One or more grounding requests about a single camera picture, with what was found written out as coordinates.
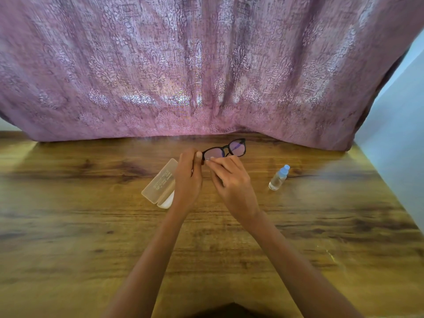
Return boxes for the person's left forearm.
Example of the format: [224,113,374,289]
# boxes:
[101,206,190,318]

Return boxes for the translucent beige glasses case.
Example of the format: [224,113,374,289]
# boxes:
[141,158,179,209]

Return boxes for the person's right forearm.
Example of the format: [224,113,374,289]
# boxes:
[245,210,365,318]

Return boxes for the person's left hand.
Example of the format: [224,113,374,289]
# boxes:
[172,148,203,214]

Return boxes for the person's right hand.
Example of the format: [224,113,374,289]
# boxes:
[205,155,260,224]

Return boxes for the small clear spray bottle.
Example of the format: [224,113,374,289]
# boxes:
[268,164,291,191]

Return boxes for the black framed eyeglasses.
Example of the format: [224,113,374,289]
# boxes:
[201,138,246,161]

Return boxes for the pink patterned curtain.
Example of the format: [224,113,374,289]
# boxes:
[0,0,424,152]

